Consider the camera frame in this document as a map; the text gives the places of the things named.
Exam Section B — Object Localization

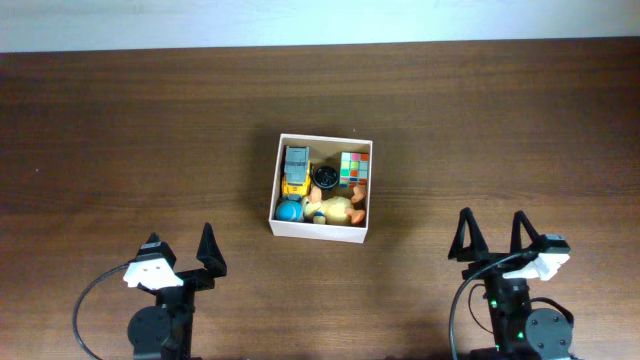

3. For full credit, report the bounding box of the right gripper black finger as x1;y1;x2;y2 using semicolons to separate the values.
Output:
508;209;542;254
448;207;489;262

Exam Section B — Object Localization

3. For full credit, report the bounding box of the blue ball toy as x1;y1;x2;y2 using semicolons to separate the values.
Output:
274;200;304;222

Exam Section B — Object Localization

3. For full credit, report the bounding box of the yellow grey toy truck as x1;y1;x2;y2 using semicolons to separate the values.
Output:
281;146;311;201

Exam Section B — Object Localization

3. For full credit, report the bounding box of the yellow plush dog toy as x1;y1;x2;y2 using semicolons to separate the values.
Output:
301;185;367;226

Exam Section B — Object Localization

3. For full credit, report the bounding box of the small black round cap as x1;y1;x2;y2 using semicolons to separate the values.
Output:
312;165;340;190

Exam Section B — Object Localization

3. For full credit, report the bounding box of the multicolour puzzle cube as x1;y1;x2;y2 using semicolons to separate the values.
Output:
339;152;370;188

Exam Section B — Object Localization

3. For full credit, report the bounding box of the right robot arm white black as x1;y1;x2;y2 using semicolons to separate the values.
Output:
448;208;575;359

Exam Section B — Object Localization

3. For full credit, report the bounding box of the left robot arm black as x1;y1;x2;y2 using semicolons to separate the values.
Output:
123;223;227;360

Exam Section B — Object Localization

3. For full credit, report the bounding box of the open cardboard box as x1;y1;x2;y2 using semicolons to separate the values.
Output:
269;133;373;243

